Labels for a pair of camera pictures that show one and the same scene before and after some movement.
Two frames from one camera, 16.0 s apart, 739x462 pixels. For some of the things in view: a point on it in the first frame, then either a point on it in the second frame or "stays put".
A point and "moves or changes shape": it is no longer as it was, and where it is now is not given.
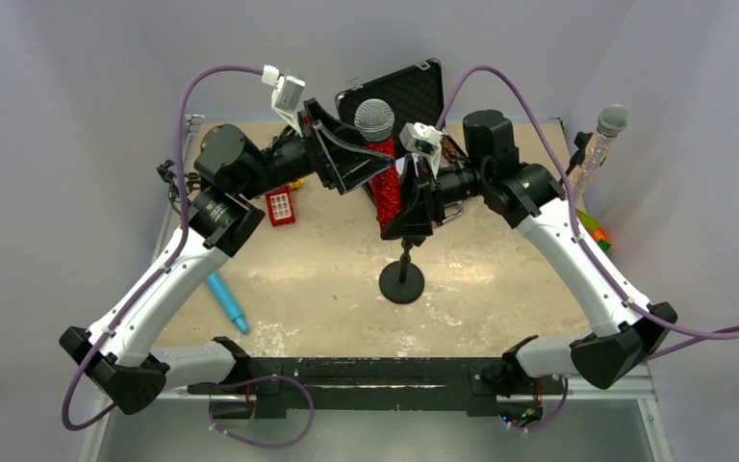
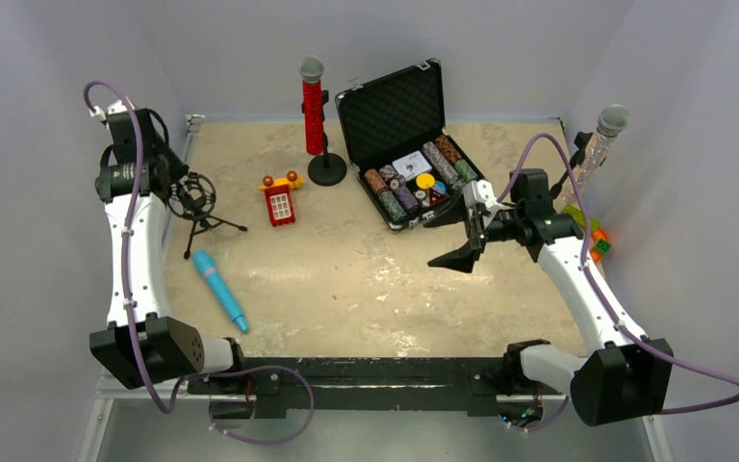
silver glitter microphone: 612,123 stays put
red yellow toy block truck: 281,204 stays put
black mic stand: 402,282 moves or changes shape
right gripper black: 427,193 → 475,223
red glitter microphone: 374,120 → 312,71
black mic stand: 581,140 stays put
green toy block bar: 589,222 stays put
